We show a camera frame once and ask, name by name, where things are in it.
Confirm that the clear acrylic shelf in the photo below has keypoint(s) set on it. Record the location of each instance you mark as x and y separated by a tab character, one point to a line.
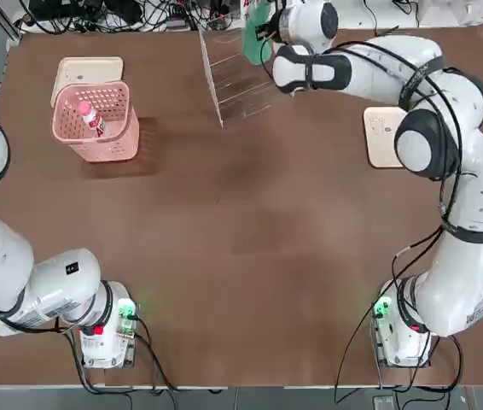
211	77

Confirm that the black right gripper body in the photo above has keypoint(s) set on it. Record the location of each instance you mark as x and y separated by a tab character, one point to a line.
273	32

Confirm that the pink cap white bottle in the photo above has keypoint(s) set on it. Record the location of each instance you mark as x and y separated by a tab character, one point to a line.
248	4
94	121

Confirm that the black ribbed power supply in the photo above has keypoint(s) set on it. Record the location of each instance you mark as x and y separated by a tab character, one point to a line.
122	10
66	8

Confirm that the white paper boxes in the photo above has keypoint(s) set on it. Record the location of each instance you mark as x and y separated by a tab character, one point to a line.
455	13

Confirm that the beige rabbit print tray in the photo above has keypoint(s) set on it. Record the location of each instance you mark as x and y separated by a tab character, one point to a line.
380	136
88	68

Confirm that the aluminium frame post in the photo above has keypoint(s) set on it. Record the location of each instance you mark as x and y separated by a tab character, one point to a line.
11	36

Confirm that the pink plastic basket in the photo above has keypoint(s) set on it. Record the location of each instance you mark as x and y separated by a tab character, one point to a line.
109	145

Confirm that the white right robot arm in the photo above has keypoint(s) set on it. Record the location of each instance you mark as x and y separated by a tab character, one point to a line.
459	265

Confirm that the grey floor socket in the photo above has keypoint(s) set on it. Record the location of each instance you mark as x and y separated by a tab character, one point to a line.
383	401

